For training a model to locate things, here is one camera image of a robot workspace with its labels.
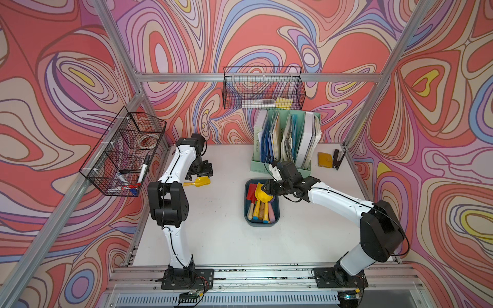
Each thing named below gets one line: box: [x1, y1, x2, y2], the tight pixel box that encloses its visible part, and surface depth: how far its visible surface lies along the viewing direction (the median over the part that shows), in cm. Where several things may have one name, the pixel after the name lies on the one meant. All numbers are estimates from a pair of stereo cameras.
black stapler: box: [332, 148, 347, 171], surface depth 113 cm
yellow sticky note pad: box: [317, 152, 334, 169], surface depth 113 cm
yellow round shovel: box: [182, 175, 212, 187], surface depth 103 cm
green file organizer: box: [250, 109, 321, 177], surface depth 98 cm
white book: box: [295, 111, 317, 169], surface depth 95 cm
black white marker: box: [137, 154, 150, 185], surface depth 70 cm
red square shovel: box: [245, 183, 258, 221], surface depth 95 cm
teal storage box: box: [243, 178, 280, 228], surface depth 90 cm
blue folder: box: [259, 114, 275, 164], surface depth 98 cm
